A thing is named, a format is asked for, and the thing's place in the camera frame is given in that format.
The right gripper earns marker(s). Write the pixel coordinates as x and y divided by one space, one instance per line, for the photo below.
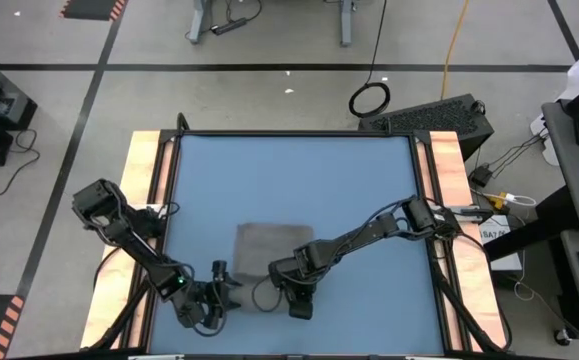
309 265

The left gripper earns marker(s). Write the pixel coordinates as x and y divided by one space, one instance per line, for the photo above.
201 305

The grey waffle-weave towel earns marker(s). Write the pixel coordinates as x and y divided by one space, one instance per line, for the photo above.
274 245

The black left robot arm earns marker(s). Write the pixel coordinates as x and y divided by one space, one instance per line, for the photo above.
139 250

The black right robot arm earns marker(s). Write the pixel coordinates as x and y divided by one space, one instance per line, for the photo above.
369 230

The wooden side board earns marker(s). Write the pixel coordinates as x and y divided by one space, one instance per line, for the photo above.
474 285
109 300

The black computer tower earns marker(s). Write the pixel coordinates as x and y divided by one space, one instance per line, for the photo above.
434 117

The black power adapter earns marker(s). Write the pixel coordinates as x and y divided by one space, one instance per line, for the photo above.
481 176

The white labelled box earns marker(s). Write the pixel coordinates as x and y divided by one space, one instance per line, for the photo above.
506 260

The black power strip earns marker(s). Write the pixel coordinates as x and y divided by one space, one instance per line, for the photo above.
229 26

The grey table leg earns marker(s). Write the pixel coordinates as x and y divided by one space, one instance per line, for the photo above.
199 20
346 25

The black caster wheel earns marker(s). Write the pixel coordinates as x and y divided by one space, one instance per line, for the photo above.
562 337

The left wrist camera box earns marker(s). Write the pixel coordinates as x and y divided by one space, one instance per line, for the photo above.
219 270

